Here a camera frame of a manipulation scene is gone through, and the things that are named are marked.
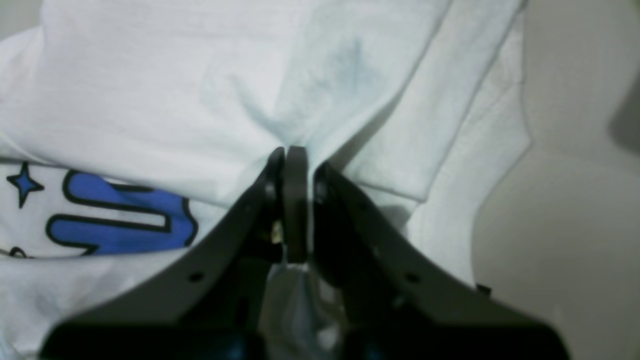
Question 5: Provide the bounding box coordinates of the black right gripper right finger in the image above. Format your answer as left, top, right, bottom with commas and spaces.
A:
313, 162, 570, 360

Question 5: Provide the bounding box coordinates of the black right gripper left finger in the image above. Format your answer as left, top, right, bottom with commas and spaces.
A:
39, 146, 308, 360

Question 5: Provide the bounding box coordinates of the white printed t-shirt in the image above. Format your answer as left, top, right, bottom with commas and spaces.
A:
1, 0, 531, 360

